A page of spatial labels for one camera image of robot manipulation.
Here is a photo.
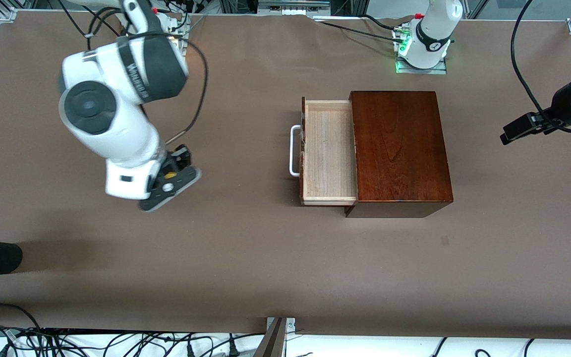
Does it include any dark brown wooden cabinet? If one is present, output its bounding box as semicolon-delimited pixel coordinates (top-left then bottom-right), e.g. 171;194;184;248
345;91;454;219

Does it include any brown paper table cover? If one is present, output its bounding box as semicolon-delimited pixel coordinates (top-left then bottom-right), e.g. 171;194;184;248
0;10;571;342

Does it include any dark metal beam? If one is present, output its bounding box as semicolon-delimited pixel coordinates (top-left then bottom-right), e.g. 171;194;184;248
253;317;287;357

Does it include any long black left arm cable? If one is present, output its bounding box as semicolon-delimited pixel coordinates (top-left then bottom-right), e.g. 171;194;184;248
511;0;571;135

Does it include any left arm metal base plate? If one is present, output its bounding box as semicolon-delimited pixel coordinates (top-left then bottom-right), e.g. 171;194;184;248
396;27;448;75

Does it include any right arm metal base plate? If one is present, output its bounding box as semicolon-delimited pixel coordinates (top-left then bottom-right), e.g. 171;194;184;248
167;19;188;56

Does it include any black looping arm cable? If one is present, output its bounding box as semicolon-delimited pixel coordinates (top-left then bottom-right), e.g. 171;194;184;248
59;0;133;40

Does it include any thick black table cable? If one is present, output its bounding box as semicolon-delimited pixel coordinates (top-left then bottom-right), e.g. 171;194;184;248
362;14;401;31

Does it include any silver aluminium frame rail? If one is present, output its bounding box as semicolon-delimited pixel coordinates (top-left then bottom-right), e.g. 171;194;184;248
257;0;331;14

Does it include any thin black table cable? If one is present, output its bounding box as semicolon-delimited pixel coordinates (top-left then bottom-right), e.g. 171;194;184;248
321;21;407;43

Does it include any silver metal bracket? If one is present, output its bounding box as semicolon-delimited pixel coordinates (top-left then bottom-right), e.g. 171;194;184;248
266;317;296;334

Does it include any tangled black floor cable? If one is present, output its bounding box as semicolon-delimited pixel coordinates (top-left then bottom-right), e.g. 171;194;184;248
0;325;182;357

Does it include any large black looped floor cable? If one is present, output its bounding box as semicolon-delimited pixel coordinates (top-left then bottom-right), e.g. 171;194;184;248
0;302;44;331

